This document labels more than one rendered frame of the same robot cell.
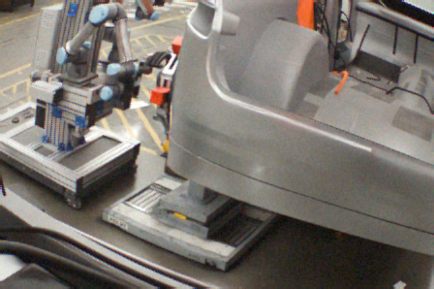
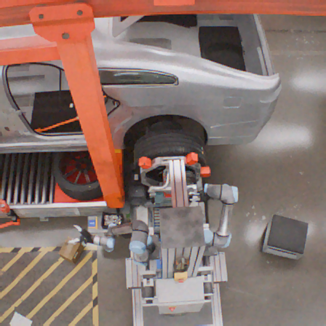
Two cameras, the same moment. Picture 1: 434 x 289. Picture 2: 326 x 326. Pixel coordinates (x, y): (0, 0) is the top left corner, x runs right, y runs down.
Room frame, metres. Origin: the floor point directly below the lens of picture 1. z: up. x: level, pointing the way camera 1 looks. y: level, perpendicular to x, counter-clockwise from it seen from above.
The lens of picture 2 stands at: (4.31, 1.76, 4.32)
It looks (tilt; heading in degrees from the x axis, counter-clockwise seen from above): 62 degrees down; 246
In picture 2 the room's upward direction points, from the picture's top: 1 degrees counter-clockwise
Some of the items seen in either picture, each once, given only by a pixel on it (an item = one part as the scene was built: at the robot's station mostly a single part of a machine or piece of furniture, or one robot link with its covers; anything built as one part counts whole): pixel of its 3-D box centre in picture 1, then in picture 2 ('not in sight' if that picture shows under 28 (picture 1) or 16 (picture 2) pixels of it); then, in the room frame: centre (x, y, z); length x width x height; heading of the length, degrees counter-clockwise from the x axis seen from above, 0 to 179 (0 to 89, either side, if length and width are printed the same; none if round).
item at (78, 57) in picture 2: not in sight; (97, 134); (4.08, 0.10, 1.75); 0.19 x 0.16 x 2.45; 158
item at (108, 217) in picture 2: not in sight; (112, 221); (4.19, 0.29, 0.51); 0.20 x 0.14 x 0.13; 150
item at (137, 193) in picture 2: not in sight; (137, 185); (3.78, -0.08, 0.26); 0.42 x 0.18 x 0.35; 68
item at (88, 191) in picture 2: not in sight; (84, 168); (4.23, -0.44, 0.39); 0.66 x 0.66 x 0.24
